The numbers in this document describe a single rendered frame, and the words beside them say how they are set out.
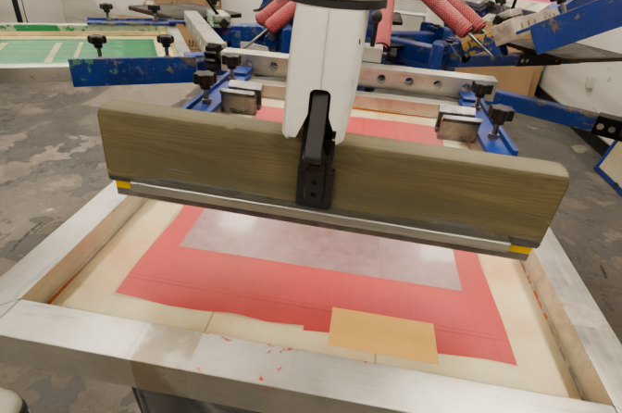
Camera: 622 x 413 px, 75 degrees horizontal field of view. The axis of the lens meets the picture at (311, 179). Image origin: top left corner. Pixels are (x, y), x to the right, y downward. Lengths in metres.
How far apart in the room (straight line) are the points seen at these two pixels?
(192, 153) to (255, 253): 0.18
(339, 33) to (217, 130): 0.14
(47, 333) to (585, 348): 0.47
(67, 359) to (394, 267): 0.34
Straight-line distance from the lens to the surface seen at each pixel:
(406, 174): 0.35
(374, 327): 0.44
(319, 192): 0.35
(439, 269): 0.53
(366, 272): 0.50
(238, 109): 0.85
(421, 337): 0.45
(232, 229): 0.55
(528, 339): 0.49
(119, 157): 0.42
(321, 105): 0.30
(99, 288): 0.50
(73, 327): 0.42
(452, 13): 1.41
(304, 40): 0.29
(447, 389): 0.37
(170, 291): 0.47
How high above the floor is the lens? 1.28
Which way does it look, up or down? 30 degrees down
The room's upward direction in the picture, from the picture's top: 5 degrees clockwise
